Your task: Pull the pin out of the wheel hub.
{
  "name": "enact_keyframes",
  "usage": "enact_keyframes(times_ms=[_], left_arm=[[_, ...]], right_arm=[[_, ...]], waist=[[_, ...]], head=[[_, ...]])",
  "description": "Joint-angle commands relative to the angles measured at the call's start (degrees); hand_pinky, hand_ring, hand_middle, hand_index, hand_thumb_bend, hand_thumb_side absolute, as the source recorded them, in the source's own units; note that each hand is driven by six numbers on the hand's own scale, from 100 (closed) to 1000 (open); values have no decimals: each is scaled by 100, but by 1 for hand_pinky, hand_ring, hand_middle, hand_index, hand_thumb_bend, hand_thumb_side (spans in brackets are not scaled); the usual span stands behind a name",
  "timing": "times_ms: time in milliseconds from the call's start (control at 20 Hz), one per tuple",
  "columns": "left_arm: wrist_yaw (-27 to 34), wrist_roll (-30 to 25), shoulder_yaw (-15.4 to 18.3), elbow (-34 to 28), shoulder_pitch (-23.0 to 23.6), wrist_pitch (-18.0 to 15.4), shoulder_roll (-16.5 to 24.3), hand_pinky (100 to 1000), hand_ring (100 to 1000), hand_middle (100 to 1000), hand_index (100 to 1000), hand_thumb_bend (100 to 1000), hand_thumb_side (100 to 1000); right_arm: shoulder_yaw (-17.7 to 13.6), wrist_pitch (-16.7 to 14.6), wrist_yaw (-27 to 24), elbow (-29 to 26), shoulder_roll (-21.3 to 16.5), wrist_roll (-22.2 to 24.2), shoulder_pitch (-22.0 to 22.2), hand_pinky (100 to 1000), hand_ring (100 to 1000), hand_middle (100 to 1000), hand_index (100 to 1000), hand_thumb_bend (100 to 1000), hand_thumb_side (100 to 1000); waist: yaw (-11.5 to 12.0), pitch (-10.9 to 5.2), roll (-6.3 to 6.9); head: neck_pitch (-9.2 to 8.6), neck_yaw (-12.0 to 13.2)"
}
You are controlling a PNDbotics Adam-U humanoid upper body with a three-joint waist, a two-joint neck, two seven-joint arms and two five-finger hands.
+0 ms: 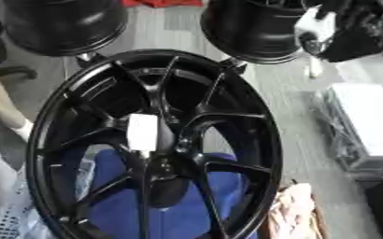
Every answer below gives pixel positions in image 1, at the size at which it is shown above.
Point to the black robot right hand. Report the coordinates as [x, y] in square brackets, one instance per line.
[353, 40]

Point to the black round wheel barrel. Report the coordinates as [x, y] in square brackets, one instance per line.
[64, 25]
[249, 34]

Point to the black spoked wheel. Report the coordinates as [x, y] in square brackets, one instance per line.
[162, 93]

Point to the white pin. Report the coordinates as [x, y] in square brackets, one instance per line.
[142, 132]

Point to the grey white-topped case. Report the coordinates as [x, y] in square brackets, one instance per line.
[372, 121]

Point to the red cloth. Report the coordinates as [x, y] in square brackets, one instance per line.
[162, 2]

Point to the blue cloth-covered seat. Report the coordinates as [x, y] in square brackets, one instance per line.
[178, 214]

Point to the black chair base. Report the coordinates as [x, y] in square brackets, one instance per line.
[17, 71]

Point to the person's leg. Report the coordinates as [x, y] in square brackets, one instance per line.
[1, 102]

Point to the white mesh basket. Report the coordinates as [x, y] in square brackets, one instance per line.
[15, 217]

